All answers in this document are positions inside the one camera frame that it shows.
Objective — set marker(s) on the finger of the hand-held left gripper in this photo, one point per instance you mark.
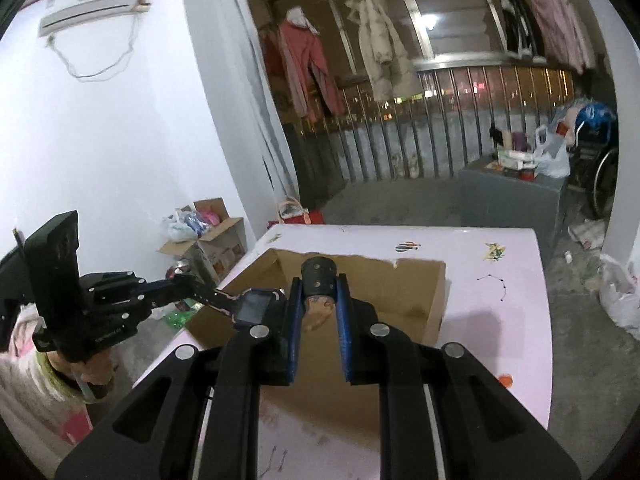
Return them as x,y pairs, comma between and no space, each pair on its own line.
175,292

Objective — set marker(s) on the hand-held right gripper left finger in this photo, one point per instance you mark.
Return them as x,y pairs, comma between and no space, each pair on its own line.
295,332

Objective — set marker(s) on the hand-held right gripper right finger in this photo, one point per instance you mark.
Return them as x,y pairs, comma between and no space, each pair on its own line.
345,332

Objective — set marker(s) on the black smartwatch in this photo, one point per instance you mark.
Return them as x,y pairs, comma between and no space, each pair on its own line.
252,307

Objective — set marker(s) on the person's left hand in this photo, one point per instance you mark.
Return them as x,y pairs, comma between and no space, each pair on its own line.
92,370

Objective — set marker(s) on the red silver round tin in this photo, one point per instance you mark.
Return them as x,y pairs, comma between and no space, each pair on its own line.
179,272

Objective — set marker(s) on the knotted white plastic bag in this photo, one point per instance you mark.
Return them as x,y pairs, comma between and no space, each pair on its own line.
177,227

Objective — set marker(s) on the printed cardboard box with flaps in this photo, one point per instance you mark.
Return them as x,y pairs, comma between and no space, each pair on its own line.
222,245

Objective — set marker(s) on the red gift bag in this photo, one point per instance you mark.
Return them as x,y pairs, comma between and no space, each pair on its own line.
305,217

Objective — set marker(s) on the red pink flat box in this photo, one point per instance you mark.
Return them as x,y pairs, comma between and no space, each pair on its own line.
75,425

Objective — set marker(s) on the white shoe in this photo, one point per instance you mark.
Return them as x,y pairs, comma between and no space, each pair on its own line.
396,165
414,165

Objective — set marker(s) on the grey cabinet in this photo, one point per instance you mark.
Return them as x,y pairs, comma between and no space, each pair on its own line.
505,205

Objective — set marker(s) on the white sheer curtain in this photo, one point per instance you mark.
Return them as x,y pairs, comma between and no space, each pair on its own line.
270,110

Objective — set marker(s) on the flat white box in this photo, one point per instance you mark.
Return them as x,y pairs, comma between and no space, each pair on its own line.
517,160

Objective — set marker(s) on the metal balcony railing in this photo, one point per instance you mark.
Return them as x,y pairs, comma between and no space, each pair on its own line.
450,110

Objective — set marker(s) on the black figurine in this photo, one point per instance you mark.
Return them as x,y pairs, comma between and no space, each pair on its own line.
496,136

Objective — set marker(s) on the beige cup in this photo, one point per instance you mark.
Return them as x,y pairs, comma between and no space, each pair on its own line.
506,141

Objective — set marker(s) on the purple cup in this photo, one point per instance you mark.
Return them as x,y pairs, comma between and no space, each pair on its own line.
520,142

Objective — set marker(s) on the hanging pink jacket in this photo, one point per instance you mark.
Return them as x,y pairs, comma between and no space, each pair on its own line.
305,60

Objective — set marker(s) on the white air conditioner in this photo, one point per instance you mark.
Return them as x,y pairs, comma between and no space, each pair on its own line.
90,5

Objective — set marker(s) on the crumpled white plastic bag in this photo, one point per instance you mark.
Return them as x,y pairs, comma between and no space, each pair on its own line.
620,295

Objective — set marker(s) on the hanging beige coat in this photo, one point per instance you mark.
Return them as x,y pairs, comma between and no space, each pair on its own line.
380,45

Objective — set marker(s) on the wheelchair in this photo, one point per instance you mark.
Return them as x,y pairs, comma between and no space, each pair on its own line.
595,175

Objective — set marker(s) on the blue bag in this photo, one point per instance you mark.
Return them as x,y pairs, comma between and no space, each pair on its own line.
597,120

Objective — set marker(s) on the hanging black white garment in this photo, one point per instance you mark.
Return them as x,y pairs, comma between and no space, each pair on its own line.
520,20

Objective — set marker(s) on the hanging light pink garment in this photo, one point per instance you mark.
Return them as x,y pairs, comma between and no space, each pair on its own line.
560,20

